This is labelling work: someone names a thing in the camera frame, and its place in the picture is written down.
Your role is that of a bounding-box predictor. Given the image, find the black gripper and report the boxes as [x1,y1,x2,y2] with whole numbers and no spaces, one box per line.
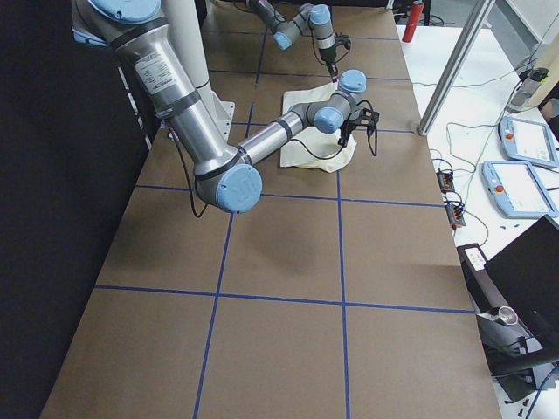
[319,46,338,82]
[338,120,356,147]

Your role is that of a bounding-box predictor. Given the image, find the cream long sleeve cat shirt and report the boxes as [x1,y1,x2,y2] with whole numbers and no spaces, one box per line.
[279,82,357,173]

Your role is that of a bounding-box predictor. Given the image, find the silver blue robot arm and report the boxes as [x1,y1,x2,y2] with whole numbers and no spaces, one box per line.
[245,1,345,82]
[72,1,379,213]

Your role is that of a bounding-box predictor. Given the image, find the red cylinder bottle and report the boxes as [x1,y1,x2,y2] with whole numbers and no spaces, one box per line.
[402,0,424,43]

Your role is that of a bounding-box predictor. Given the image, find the upper black orange hub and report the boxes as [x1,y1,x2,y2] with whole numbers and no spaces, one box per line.
[436,169,456,193]

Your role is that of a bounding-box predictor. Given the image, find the black orange hub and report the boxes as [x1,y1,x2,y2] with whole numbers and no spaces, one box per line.
[436,169,456,193]
[445,201,466,230]

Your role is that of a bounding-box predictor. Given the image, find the lower black orange hub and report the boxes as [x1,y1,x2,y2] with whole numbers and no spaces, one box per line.
[445,201,466,230]

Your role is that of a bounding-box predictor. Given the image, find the lower teach pendant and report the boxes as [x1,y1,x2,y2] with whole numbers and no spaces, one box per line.
[481,161,558,219]

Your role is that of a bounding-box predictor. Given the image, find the teach pendant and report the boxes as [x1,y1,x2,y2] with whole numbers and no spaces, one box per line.
[481,161,558,219]
[499,115,558,168]

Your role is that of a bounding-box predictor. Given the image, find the upper teach pendant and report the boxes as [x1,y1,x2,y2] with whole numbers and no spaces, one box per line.
[499,115,558,168]

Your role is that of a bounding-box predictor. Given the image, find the black box with white label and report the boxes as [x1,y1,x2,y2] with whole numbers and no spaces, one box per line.
[457,244,512,319]

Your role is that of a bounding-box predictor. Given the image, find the clear bottle black cap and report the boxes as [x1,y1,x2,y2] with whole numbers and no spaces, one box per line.
[507,67,549,113]

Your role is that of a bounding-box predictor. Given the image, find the black monitor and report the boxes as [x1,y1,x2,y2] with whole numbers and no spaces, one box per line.
[485,216,559,346]

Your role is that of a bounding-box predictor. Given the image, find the silver metal cup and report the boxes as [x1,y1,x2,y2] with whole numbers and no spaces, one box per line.
[489,306,519,326]

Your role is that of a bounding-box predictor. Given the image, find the aluminium frame post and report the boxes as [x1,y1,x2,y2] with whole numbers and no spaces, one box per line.
[417,0,495,136]

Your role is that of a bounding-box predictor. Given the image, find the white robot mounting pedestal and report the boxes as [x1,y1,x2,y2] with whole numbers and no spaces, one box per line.
[162,0,235,142]

